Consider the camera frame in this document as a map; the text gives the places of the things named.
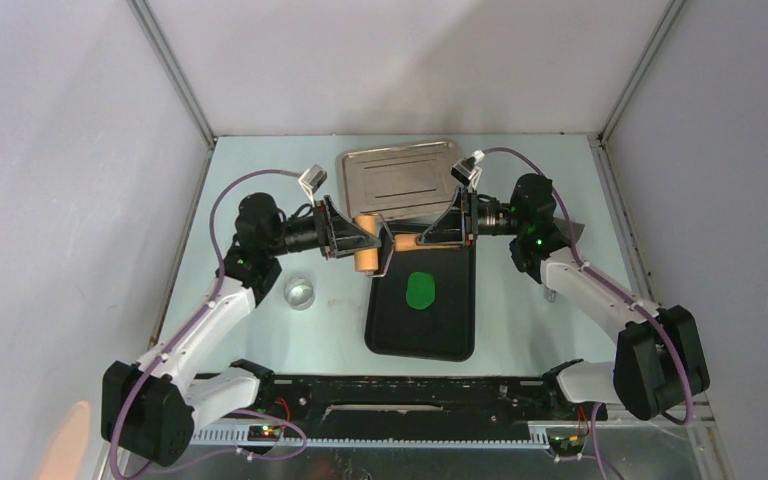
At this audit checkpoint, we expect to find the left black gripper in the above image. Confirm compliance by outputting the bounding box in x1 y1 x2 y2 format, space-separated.
266 196 380 260

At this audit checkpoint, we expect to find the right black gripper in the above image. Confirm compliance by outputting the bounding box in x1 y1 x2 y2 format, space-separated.
415 187 526 253

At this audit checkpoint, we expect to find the wooden dough roller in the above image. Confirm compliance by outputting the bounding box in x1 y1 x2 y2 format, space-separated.
353 214 420 278

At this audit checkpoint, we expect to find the green dough piece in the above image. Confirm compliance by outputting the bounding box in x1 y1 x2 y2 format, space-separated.
405 272 436 311

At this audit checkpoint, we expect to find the black plastic tray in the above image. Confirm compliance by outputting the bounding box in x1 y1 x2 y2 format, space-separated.
364 230 476 362

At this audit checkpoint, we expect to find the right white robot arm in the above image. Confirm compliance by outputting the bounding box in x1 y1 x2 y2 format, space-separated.
396 173 711 422

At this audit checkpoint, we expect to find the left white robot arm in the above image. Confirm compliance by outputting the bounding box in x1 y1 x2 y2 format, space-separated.
101 193 382 467

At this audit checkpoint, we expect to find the silver metal tray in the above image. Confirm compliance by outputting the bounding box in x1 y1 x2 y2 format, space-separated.
336 139 462 221

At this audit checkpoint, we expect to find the round metal cutter ring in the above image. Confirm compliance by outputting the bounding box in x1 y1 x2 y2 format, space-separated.
283 277 316 311

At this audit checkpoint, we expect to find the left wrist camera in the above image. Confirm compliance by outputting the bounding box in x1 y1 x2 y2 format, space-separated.
298 164 327 191

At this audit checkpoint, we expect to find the metal scraper with wooden handle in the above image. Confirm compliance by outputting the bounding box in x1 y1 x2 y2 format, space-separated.
542 217 585 303

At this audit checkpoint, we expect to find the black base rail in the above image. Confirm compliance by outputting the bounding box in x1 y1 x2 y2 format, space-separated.
191 360 609 441

